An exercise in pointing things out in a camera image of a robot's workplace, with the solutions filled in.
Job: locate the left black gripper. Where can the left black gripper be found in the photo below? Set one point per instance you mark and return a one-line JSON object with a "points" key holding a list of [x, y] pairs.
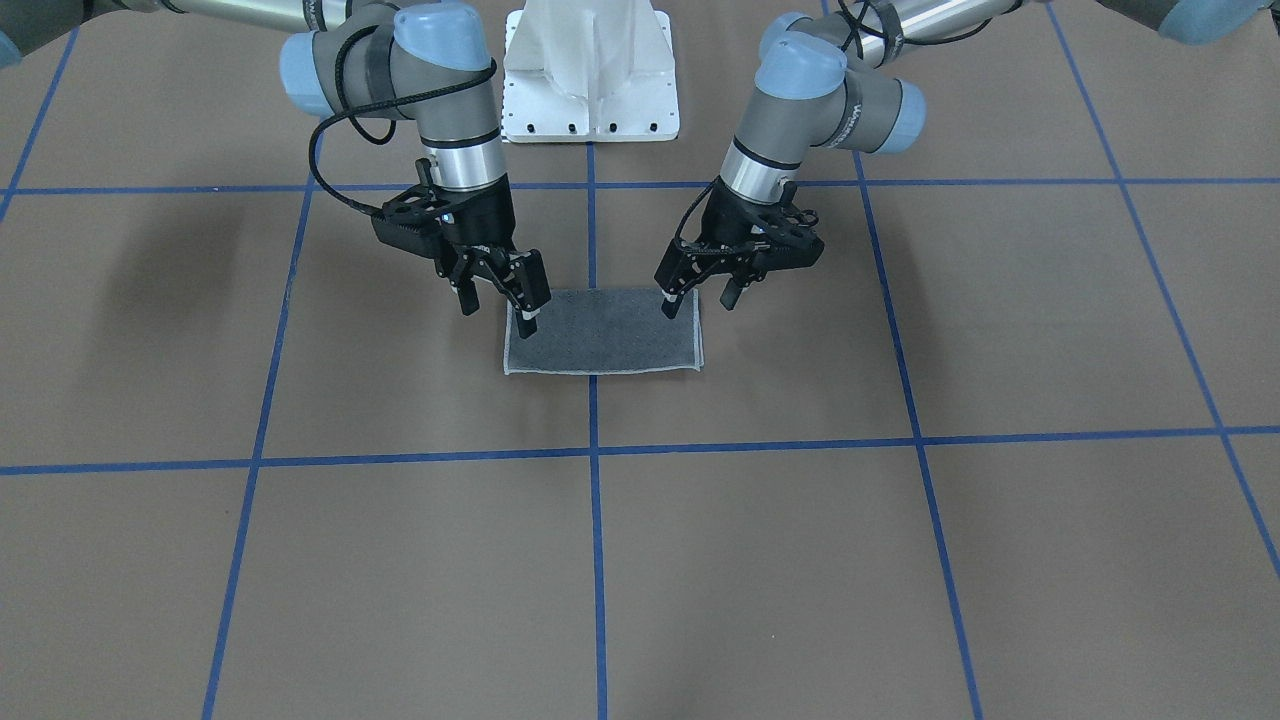
{"points": [[724, 217]]}

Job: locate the pink square towel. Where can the pink square towel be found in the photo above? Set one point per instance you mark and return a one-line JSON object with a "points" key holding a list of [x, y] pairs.
{"points": [[617, 331]]}

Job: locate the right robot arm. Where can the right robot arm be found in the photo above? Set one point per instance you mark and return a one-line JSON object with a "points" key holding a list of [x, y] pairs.
{"points": [[423, 64]]}

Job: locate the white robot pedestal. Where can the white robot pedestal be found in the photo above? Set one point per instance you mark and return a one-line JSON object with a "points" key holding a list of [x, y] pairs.
{"points": [[589, 72]]}

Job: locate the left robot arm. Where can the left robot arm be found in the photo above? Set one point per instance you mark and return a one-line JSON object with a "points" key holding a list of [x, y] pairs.
{"points": [[819, 85]]}

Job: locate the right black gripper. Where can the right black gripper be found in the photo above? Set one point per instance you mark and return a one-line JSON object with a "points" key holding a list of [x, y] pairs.
{"points": [[487, 218]]}

